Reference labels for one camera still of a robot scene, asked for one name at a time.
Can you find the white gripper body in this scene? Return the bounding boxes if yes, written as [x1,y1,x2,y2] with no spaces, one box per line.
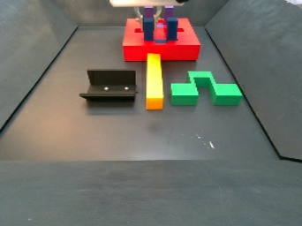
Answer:
[109,0,186,7]

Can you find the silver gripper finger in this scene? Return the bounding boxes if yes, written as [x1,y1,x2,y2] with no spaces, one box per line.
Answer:
[153,6,163,24]
[133,6,144,21]

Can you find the blue U-shaped block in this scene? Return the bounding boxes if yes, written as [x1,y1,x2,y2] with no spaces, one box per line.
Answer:
[143,18,178,43]

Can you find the red slotted board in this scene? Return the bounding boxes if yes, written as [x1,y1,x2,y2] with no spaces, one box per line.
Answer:
[123,18,200,62]

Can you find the purple U-shaped block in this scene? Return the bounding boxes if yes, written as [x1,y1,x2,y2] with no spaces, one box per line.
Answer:
[143,5,175,22]

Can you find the yellow long bar block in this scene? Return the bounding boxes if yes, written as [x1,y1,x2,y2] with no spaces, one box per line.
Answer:
[145,53,164,110]

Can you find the green S-shaped block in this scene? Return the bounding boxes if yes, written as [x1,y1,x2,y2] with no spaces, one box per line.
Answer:
[169,71,244,107]

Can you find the black angle bracket holder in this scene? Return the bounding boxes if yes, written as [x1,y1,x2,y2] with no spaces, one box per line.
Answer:
[79,69,136,102]

